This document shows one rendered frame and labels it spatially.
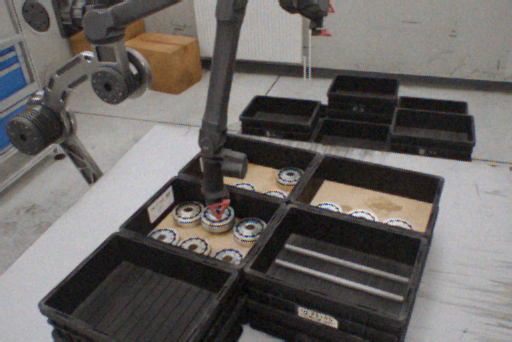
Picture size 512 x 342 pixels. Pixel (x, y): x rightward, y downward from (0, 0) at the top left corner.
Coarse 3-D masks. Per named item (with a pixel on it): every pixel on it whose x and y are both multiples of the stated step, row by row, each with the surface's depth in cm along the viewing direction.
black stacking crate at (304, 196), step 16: (336, 160) 161; (320, 176) 162; (336, 176) 164; (352, 176) 161; (368, 176) 158; (384, 176) 156; (400, 176) 153; (416, 176) 150; (304, 192) 149; (384, 192) 159; (400, 192) 156; (416, 192) 153; (432, 192) 151
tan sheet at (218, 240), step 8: (168, 216) 155; (160, 224) 152; (168, 224) 152; (184, 232) 148; (192, 232) 148; (200, 232) 147; (208, 232) 147; (216, 232) 147; (224, 232) 147; (232, 232) 147; (208, 240) 144; (216, 240) 144; (224, 240) 144; (232, 240) 144; (216, 248) 141; (240, 248) 141; (248, 248) 140
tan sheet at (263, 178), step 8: (256, 168) 175; (264, 168) 175; (272, 168) 175; (248, 176) 171; (256, 176) 171; (264, 176) 171; (272, 176) 171; (232, 184) 168; (256, 184) 167; (264, 184) 167; (272, 184) 167; (288, 192) 162
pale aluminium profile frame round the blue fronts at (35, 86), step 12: (12, 0) 291; (12, 12) 292; (12, 24) 297; (24, 36) 303; (24, 48) 305; (24, 60) 310; (36, 72) 317; (36, 84) 316; (12, 96) 298; (24, 96) 308; (0, 108) 291; (0, 156) 298; (36, 156) 328; (60, 156) 351; (24, 168) 319; (0, 180) 305; (12, 180) 310
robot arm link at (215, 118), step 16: (224, 0) 113; (224, 16) 114; (240, 16) 118; (224, 32) 118; (224, 48) 120; (224, 64) 122; (224, 80) 123; (208, 96) 126; (224, 96) 125; (208, 112) 128; (224, 112) 128; (208, 128) 129; (224, 128) 132
